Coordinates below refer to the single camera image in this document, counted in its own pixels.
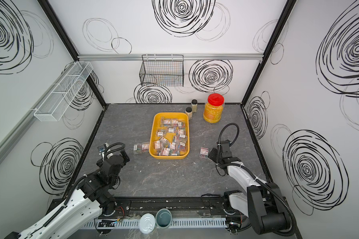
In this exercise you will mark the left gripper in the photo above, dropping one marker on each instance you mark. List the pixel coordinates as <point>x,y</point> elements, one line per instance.
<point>125,156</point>

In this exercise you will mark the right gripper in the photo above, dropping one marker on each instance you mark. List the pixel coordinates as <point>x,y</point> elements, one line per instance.
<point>212,153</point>

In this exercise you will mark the paper clip box table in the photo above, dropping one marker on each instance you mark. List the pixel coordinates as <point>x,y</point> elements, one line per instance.
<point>204,151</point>
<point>145,147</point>

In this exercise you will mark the yellow plastic tray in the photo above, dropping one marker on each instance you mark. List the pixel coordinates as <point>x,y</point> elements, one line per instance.
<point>170,130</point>

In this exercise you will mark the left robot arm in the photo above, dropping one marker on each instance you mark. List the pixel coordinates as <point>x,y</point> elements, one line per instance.
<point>88,199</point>

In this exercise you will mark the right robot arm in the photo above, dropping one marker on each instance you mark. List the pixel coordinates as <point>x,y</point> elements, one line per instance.
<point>251,184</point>

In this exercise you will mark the red lid corn jar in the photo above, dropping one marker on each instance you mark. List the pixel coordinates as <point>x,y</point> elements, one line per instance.
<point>213,108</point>

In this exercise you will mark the teal cup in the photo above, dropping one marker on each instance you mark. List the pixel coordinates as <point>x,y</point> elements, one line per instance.
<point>164,218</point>

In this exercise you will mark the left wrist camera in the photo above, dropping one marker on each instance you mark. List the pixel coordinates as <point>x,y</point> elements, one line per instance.
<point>102,148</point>

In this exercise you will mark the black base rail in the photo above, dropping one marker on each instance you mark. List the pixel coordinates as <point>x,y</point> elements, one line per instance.
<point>179,204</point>

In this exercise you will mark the white slotted cable duct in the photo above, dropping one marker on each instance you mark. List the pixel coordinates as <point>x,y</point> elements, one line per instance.
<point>178,223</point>

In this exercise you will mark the white mesh wall shelf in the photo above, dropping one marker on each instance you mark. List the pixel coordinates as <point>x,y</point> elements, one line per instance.
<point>72,91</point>

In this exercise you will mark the black wire basket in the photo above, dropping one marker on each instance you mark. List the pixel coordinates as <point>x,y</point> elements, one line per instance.
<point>165,70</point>

